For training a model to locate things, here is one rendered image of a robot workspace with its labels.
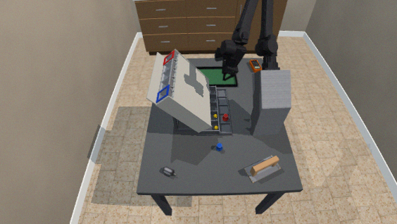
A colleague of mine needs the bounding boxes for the red plug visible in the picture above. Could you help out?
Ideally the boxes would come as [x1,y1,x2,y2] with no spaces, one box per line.
[222,113,228,121]

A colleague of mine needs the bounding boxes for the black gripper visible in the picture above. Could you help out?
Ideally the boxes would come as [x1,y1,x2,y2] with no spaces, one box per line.
[222,59,241,81]

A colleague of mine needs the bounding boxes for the blue plug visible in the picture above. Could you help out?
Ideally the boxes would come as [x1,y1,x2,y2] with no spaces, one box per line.
[216,143,222,151]

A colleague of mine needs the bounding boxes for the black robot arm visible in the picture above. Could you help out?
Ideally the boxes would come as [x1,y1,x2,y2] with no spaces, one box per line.
[214,0,280,70]

